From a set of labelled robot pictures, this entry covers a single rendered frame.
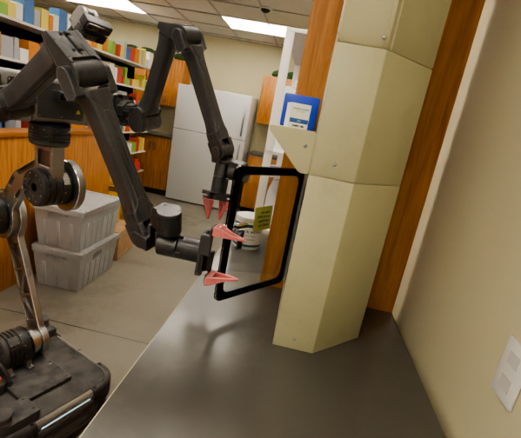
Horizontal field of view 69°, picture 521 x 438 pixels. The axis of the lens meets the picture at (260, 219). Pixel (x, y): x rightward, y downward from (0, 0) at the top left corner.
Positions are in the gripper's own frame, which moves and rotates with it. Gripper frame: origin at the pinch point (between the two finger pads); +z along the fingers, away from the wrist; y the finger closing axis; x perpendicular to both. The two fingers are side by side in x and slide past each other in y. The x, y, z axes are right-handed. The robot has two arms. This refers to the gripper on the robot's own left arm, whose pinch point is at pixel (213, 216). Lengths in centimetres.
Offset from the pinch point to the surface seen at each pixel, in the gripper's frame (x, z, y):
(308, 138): -51, -29, -2
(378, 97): -60, -41, 8
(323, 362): -56, 26, 14
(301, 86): -20, -49, 13
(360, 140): -58, -31, 7
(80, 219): 168, 39, -28
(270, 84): 408, -157, 230
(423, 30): -60, -58, 17
